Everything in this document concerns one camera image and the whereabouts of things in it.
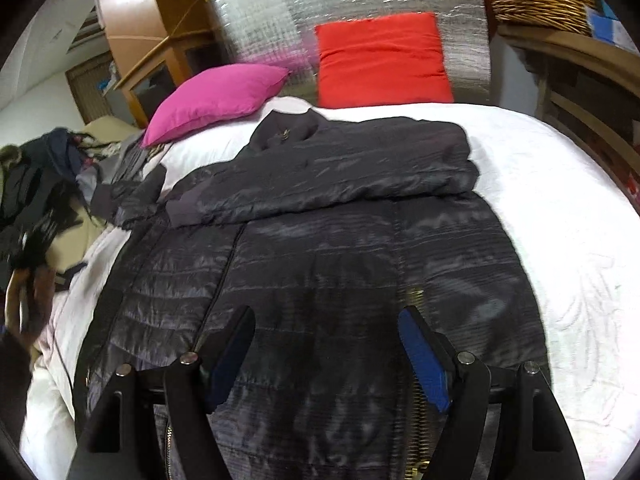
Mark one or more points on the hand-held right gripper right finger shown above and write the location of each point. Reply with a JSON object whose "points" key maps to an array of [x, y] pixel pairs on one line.
{"points": [[425, 360]]}

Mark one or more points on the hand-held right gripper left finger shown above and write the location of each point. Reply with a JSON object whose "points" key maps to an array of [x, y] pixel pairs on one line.
{"points": [[226, 365]]}

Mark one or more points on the black quilted jacket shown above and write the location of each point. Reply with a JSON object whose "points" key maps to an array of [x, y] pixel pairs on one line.
{"points": [[325, 260]]}

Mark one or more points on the pile of dark clothes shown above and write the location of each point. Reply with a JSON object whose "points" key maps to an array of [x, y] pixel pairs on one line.
{"points": [[30, 185]]}

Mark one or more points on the person's left hand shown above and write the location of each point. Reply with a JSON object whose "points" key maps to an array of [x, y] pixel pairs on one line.
{"points": [[32, 300]]}

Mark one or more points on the grey garment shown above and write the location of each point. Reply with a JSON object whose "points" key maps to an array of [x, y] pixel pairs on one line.
{"points": [[105, 180]]}

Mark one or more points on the brown wooden door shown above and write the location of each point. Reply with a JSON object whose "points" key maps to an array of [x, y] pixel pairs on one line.
{"points": [[90, 90]]}

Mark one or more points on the white bedspread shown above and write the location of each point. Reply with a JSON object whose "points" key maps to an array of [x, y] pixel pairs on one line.
{"points": [[550, 210]]}

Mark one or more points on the pink pillow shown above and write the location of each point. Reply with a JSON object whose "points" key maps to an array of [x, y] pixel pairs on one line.
{"points": [[215, 100]]}

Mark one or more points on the wooden cabinet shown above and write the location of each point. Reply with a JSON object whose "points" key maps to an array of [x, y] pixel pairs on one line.
{"points": [[135, 0]]}

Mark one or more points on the red pillow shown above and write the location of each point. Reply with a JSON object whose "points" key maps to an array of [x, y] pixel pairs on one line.
{"points": [[380, 60]]}

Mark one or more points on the wooden shelf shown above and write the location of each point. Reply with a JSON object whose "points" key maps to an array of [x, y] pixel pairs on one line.
{"points": [[575, 50]]}

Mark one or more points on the blue and white boxes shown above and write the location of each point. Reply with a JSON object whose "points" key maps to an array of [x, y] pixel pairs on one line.
{"points": [[607, 25]]}

